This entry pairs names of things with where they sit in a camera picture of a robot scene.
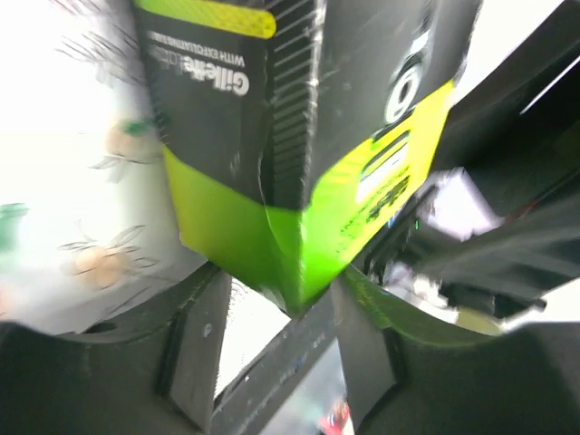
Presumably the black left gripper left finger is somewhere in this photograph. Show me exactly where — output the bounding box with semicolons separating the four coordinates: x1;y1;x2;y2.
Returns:
1;263;231;434

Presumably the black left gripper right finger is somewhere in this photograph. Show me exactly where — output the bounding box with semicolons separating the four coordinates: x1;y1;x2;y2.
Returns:
330;267;579;434

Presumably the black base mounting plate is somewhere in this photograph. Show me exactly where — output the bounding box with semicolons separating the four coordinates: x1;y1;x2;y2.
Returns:
210;294;336;435

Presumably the floral tablecloth mat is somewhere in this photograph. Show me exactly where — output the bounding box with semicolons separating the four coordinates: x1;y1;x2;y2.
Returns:
1;1;204;335

